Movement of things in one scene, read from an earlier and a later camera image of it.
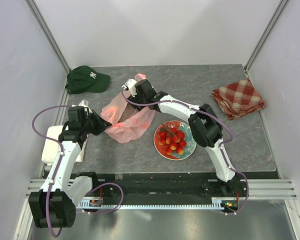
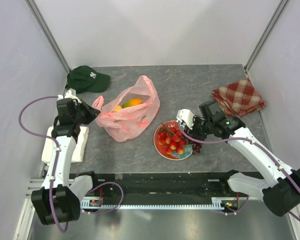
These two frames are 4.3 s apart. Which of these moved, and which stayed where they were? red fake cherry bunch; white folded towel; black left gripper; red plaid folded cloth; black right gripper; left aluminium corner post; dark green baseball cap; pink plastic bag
Moved: black left gripper; pink plastic bag; black right gripper
Stayed: dark green baseball cap; red fake cherry bunch; red plaid folded cloth; white folded towel; left aluminium corner post
